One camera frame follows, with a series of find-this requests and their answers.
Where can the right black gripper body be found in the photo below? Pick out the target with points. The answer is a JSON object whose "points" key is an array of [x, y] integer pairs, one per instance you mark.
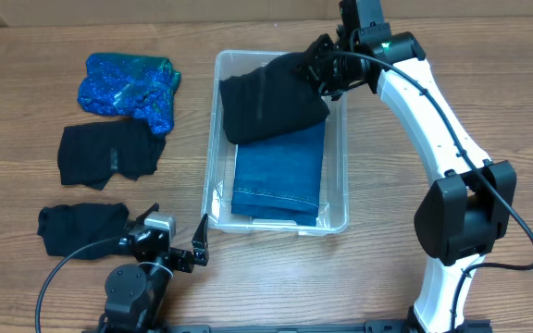
{"points": [[329, 72]]}

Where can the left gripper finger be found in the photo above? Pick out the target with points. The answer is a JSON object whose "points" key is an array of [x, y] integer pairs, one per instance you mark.
{"points": [[140, 219], [200, 243]]}

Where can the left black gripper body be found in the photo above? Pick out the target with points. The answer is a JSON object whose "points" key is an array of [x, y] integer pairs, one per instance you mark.
{"points": [[180, 261]]}

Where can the black ribbed garment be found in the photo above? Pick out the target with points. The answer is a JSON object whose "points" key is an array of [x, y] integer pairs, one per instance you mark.
{"points": [[270, 101]]}

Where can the blue denim jeans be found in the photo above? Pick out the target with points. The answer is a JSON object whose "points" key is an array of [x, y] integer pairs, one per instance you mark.
{"points": [[279, 178]]}

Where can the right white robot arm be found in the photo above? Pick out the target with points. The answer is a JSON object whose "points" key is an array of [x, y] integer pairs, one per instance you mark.
{"points": [[465, 210]]}

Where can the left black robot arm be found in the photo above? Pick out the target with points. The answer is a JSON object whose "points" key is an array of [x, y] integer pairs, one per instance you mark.
{"points": [[135, 292]]}

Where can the small black folded garment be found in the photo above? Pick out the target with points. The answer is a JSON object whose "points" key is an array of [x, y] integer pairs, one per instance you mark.
{"points": [[66, 228]]}

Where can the black taped folded garment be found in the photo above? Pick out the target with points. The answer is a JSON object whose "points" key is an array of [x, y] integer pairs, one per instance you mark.
{"points": [[91, 154]]}

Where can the clear plastic storage bin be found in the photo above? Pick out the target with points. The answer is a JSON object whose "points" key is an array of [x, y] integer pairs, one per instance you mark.
{"points": [[333, 214]]}

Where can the blue green sparkly fabric bundle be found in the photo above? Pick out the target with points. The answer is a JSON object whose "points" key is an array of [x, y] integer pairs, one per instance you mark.
{"points": [[137, 86]]}

